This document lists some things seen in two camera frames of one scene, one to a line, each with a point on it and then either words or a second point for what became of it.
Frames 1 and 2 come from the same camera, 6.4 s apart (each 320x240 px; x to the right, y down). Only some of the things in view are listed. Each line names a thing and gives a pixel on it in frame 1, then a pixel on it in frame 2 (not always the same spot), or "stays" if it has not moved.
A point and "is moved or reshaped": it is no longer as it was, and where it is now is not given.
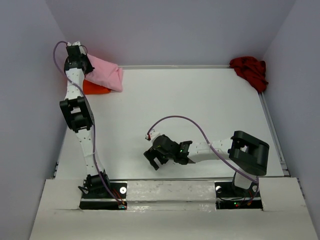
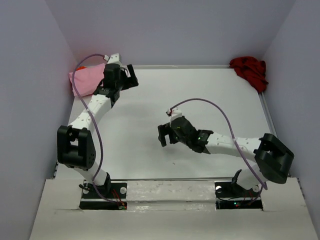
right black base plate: [228, 197] stays
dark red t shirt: [252, 69] stays
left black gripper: [83, 63] → [130, 76]
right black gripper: [155, 151] → [165, 133]
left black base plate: [120, 189] stays
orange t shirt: [89, 88] is moved or reshaped
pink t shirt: [108, 75] is moved or reshaped
